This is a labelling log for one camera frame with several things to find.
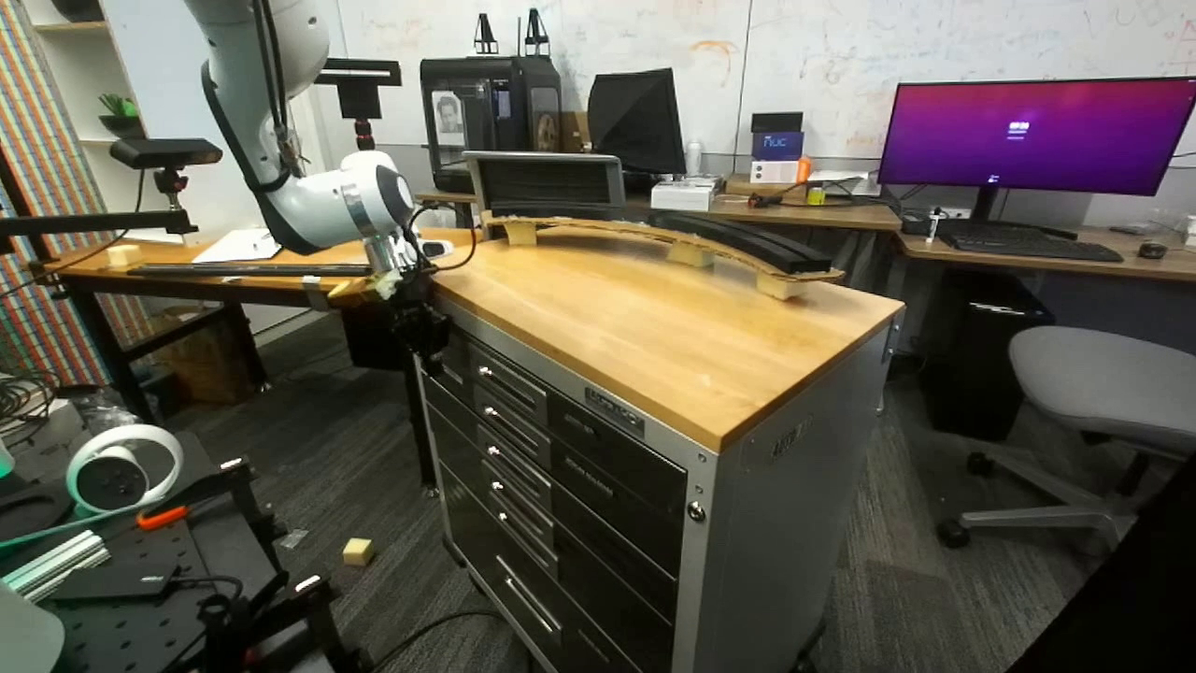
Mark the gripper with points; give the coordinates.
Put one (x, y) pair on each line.
(422, 322)

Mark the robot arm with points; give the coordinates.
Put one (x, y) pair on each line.
(318, 201)

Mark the narrow cabinet drawer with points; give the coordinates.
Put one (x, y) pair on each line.
(528, 441)
(523, 397)
(533, 484)
(542, 563)
(537, 522)

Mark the wide dark cabinet drawer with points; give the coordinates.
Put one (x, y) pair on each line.
(612, 636)
(621, 523)
(626, 463)
(617, 579)

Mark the deep cabinet drawer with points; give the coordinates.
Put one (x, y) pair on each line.
(509, 612)

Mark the long black bar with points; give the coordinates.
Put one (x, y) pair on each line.
(243, 270)

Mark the grey mesh office chair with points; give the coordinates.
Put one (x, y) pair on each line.
(547, 182)

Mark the white paper sheet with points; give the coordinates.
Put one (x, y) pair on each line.
(238, 246)

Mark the curved cardboard strip on blocks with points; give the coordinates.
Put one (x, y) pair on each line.
(598, 227)

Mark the black 3d printer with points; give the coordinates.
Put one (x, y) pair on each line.
(491, 121)

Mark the cardboard box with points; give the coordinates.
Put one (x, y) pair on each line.
(210, 360)

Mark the steel tool cabinet, wood top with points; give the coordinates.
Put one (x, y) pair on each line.
(654, 336)

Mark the beige foam block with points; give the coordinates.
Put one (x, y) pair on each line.
(359, 551)
(122, 256)

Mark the wooden desk with black legs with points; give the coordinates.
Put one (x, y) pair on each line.
(168, 280)

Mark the white flat box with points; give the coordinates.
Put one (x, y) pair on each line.
(684, 194)

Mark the black monitor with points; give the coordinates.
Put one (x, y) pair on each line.
(640, 121)

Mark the white bottle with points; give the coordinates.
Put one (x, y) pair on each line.
(693, 157)

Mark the white round device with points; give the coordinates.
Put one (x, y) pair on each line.
(117, 477)

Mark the black curved strips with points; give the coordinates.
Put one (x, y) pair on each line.
(757, 245)

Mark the potted green plant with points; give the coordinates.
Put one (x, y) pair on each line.
(121, 117)

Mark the stack of small boxes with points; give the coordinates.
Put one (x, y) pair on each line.
(777, 147)

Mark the white shelf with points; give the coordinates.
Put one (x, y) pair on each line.
(79, 75)

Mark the aluminium extrusion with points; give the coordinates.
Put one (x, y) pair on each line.
(56, 565)

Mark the black power adapter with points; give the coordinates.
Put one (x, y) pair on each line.
(916, 224)

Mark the black computer tower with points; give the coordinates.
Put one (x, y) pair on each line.
(981, 355)

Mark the row of wooden desks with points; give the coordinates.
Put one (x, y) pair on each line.
(1028, 266)

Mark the black keyboard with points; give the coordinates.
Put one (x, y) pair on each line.
(1028, 245)

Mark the wide monitor with purple screen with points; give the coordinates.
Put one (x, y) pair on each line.
(1037, 136)

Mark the grey padded office chair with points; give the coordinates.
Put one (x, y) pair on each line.
(1103, 383)

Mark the black computer mouse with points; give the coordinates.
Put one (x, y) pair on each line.
(1153, 250)

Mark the camera on mount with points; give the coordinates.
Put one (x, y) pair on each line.
(360, 93)
(163, 152)

